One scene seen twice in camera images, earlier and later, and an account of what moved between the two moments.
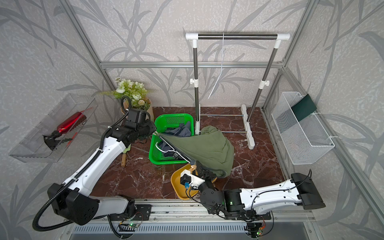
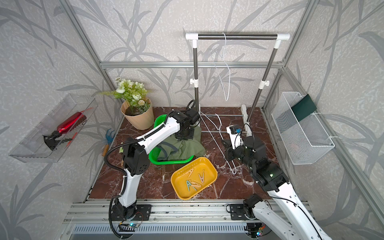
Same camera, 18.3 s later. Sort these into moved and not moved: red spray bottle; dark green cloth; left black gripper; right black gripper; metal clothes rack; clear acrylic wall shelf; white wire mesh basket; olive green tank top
Moved: right black gripper; left black gripper; olive green tank top
Not moved: red spray bottle; dark green cloth; metal clothes rack; white wire mesh basket; clear acrylic wall shelf
